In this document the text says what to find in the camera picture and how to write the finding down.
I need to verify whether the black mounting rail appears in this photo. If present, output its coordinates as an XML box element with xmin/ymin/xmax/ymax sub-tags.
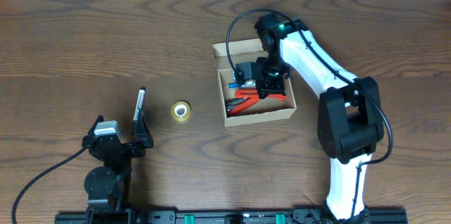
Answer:
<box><xmin>54</xmin><ymin>208</ymin><xmax>409</xmax><ymax>224</ymax></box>

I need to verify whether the blue marker pen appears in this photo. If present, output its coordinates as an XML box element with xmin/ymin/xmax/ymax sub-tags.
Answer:
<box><xmin>228</xmin><ymin>82</ymin><xmax>240</xmax><ymax>88</ymax></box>

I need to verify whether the red stapler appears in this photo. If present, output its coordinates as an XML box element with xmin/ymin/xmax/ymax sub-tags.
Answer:
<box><xmin>225</xmin><ymin>97</ymin><xmax>259</xmax><ymax>116</ymax></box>

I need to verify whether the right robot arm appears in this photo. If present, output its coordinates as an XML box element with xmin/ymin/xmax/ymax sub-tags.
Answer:
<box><xmin>254</xmin><ymin>11</ymin><xmax>393</xmax><ymax>223</ymax></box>

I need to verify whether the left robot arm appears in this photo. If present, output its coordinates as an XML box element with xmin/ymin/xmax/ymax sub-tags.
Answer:
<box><xmin>82</xmin><ymin>110</ymin><xmax>154</xmax><ymax>223</ymax></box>

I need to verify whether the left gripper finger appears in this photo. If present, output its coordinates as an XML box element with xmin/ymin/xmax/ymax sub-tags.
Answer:
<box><xmin>86</xmin><ymin>115</ymin><xmax>104</xmax><ymax>136</ymax></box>
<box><xmin>134</xmin><ymin>110</ymin><xmax>154</xmax><ymax>148</ymax></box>

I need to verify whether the open cardboard box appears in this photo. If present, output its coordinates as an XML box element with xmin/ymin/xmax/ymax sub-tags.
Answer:
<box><xmin>212</xmin><ymin>39</ymin><xmax>297</xmax><ymax>127</ymax></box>

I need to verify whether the black marker pen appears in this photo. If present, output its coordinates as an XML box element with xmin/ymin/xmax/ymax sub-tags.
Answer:
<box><xmin>133</xmin><ymin>87</ymin><xmax>146</xmax><ymax>122</ymax></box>

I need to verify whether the yellow tape roll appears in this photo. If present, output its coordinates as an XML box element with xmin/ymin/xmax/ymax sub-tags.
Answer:
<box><xmin>171</xmin><ymin>101</ymin><xmax>191</xmax><ymax>122</ymax></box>

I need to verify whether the red utility knife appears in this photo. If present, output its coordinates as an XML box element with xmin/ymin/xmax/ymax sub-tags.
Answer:
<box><xmin>235</xmin><ymin>89</ymin><xmax>287</xmax><ymax>101</ymax></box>

